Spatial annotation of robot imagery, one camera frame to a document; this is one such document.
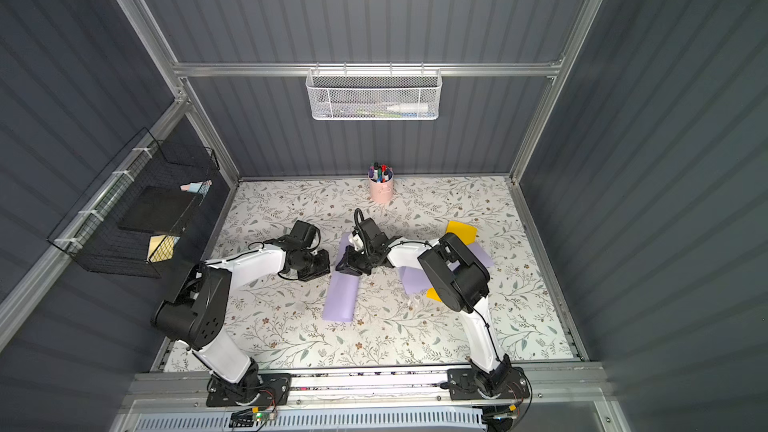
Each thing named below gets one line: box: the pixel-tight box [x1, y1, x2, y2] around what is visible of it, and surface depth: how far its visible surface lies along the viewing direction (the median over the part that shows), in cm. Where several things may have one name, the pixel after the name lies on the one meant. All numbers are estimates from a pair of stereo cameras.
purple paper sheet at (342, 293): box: [322, 232, 361, 322], surface depth 90 cm
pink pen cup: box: [368, 162, 394, 203], surface depth 107 cm
